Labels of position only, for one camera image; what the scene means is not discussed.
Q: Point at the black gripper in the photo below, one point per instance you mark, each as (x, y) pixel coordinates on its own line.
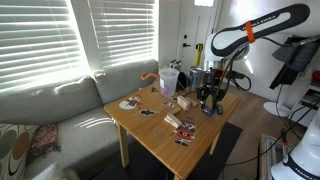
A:
(212, 80)

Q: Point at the blue toy car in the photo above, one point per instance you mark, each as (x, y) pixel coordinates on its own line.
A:
(208, 111)

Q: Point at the green toy car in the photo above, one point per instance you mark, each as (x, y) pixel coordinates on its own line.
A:
(219, 109)

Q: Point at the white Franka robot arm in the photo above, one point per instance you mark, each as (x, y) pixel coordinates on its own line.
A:
(260, 26)

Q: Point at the single wooden block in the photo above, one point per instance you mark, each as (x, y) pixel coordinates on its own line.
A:
(192, 101)

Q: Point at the metal tumbler cup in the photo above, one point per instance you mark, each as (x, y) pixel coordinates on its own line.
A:
(196, 78)

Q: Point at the black round object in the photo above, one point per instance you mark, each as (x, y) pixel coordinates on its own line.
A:
(182, 81)

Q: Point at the small square sticker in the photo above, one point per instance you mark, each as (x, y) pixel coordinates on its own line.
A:
(168, 104)

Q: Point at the red green Santa cutout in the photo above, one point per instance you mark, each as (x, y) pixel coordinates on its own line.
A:
(185, 131)

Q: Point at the clear plastic pitcher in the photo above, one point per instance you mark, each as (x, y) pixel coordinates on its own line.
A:
(168, 81)

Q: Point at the leaning wooden block stack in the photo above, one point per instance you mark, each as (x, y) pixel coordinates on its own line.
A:
(172, 120)

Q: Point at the short yellow pole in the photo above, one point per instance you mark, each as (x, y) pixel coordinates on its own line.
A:
(199, 53)

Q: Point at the green print clear package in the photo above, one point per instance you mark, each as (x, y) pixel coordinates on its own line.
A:
(175, 64)

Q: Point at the dark penguin sticker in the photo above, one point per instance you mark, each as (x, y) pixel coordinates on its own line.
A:
(147, 112)

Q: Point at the wooden table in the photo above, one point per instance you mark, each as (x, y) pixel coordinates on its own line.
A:
(156, 133)

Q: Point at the orange plush octopus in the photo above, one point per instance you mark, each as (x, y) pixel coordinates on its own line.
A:
(148, 76)

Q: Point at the white round stand base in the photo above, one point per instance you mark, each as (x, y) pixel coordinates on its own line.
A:
(275, 109)

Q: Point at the white door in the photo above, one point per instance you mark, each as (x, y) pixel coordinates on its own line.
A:
(193, 26)

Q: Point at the snowman cutout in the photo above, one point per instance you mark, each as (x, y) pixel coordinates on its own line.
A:
(129, 102)

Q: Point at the black folding stand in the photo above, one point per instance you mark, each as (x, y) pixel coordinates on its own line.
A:
(290, 63)

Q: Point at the dark floor rug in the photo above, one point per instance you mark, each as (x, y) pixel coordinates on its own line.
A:
(150, 166)

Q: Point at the white shelf unit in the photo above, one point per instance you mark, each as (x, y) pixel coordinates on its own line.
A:
(310, 100)

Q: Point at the narrow white window blind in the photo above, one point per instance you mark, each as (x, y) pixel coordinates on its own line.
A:
(126, 30)

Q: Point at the red box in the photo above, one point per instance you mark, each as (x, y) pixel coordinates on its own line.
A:
(316, 76)

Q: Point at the grey fabric sofa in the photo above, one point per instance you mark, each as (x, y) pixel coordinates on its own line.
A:
(76, 110)

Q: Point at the red patterned cloth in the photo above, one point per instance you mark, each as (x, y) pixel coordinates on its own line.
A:
(43, 141)

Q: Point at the wide white window blind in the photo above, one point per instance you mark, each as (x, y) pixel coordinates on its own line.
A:
(36, 43)

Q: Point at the circle pattern cushion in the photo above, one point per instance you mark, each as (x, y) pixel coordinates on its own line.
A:
(13, 150)

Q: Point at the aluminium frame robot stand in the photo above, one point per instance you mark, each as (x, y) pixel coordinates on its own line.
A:
(266, 156)

